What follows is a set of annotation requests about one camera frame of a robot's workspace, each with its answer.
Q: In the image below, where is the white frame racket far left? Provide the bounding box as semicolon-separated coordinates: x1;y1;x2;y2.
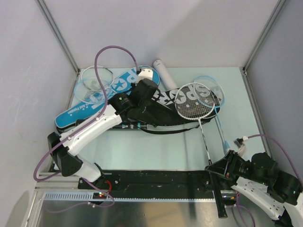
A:
80;66;115;91

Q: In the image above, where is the blue racket cover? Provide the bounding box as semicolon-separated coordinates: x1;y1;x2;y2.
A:
54;65;160;130

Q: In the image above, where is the white racket white grip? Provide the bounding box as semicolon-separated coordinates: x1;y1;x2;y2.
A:
174;82;228;218

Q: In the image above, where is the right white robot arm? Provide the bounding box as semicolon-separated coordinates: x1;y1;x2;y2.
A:
205;150;303;227

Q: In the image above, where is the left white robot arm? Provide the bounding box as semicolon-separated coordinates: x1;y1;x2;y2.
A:
51;79;158;189

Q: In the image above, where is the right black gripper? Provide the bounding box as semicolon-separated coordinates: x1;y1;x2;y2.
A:
205;149;268;184

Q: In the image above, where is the black racket cover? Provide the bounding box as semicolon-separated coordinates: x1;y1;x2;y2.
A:
125;87;222;135

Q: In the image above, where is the white shuttlecock tube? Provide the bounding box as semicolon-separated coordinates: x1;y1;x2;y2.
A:
153;60;178;90

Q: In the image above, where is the black shuttlecock tube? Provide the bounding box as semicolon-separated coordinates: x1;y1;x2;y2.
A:
111;122;148;130

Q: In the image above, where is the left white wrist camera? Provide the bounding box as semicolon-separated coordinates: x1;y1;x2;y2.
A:
136;68;153;84

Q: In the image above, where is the light blue racket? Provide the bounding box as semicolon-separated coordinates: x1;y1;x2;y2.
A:
194;75;230;155
74;81;105;105

